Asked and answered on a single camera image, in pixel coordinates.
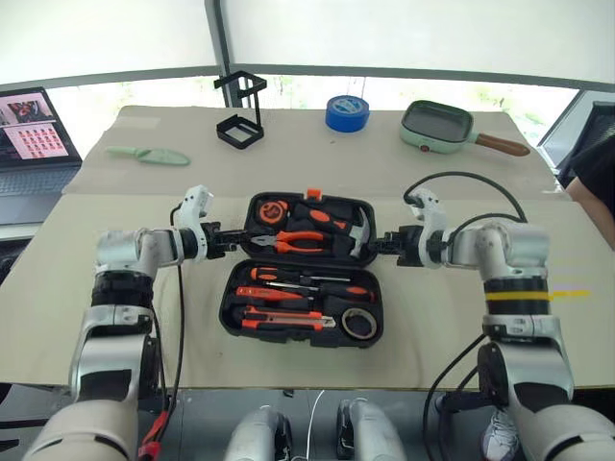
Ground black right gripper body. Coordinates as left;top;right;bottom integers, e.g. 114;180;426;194
396;224;424;268

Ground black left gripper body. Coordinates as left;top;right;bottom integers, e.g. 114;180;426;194
201;221;227;261

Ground black and orange screwdriver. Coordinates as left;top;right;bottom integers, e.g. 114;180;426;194
248;266;352;285
262;280;377;303

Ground black electrical tape roll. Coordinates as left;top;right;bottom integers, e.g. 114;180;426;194
341;308;379;338

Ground orange utility knife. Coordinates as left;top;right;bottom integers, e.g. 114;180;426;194
241;309;336;332

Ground black plastic tool case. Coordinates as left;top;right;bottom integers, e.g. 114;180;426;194
218;187;385;350

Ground black and orange claw hammer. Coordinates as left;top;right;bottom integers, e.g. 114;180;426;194
292;202;374;258

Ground black and orange tape measure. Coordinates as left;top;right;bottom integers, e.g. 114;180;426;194
258;200;289;226

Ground beige table cloth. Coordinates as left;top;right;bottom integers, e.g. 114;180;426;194
0;191;615;391
61;104;566;197

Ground green plastic trowel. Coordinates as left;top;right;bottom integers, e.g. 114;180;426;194
105;145;192;168

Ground green electric frying pan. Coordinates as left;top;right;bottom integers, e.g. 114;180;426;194
398;99;531;158

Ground blue tape roll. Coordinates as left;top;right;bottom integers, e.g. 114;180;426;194
325;94;371;134

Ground black mesh chair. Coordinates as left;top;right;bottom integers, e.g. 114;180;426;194
536;88;615;177

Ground grey rounded leg shell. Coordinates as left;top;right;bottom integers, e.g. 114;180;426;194
335;398;408;461
224;405;293;461

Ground grey laptop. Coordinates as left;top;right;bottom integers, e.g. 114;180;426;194
0;85;84;227

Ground person in black shirt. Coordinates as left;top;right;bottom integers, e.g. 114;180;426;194
564;138;615;222

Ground white sneaker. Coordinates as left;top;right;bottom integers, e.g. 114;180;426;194
481;407;521;461

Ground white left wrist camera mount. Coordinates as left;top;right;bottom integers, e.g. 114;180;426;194
171;184;216;263

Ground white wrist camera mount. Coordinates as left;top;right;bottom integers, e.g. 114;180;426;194
171;184;216;263
407;187;449;268

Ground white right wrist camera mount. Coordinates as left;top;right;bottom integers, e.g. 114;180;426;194
407;187;449;268

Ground orange handled pliers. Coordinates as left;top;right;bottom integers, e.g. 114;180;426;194
249;230;327;255

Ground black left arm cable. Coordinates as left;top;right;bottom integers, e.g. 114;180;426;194
158;204;188;419

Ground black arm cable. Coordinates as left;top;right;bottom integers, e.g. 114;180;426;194
402;171;529;251
158;204;188;419

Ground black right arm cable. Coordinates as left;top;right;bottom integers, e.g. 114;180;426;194
402;171;529;251

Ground black wire stand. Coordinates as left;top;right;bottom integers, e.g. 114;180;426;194
213;70;267;152

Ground black hanging cable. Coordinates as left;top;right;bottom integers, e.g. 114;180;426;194
422;333;489;461

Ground thin white cable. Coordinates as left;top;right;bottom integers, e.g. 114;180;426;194
306;388;327;461

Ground grey window frame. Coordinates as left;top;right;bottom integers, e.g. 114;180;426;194
0;0;615;97

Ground red cable connector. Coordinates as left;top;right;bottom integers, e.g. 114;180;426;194
137;409;170;458

